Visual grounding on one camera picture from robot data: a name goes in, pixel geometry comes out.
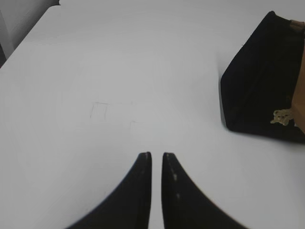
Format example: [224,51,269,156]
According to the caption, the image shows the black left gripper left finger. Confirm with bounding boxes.
[69,152,152,229]

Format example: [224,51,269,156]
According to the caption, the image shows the black tote bag tan handles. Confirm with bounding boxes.
[220,11,305,144]

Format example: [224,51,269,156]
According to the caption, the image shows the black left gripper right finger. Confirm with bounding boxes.
[162,153,245,229]

